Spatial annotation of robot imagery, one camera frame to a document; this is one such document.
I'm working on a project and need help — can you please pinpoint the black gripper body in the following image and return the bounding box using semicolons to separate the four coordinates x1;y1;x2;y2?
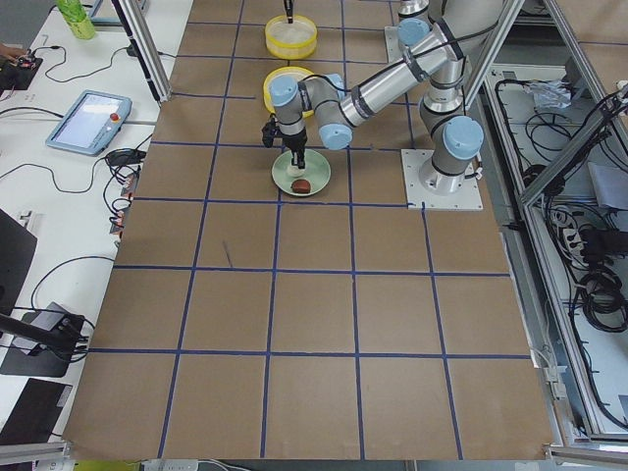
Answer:
283;131;307;153

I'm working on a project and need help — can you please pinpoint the white bun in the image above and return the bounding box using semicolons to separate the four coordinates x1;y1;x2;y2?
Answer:
287;165;305;178

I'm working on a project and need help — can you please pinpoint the yellow bamboo steamer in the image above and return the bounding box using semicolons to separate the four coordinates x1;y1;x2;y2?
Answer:
264;15;318;60
263;66;312;113

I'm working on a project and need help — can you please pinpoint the red-brown bun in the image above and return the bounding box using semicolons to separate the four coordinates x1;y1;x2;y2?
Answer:
290;179;312;194

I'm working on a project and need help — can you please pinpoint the light green plate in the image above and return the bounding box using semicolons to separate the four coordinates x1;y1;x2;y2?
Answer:
271;149;332;197

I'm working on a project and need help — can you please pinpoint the teach pendant with red button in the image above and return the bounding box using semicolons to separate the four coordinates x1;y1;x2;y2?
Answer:
45;90;132;156

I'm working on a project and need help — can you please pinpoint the green bottle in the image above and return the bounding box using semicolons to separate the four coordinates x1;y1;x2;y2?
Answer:
56;0;96;40

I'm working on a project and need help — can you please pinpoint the black laptop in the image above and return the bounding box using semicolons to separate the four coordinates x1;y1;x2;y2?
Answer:
0;210;37;315

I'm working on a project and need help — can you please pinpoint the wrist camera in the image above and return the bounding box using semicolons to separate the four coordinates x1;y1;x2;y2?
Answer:
261;113;280;148

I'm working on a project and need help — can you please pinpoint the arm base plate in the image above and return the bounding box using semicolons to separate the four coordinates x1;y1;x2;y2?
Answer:
401;149;484;211
384;26;405;64

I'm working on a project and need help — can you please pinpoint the aluminium frame post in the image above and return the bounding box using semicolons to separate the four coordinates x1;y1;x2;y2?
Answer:
112;0;172;103

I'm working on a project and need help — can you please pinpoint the black camera stand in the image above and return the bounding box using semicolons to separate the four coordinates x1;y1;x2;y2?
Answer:
1;302;93;378

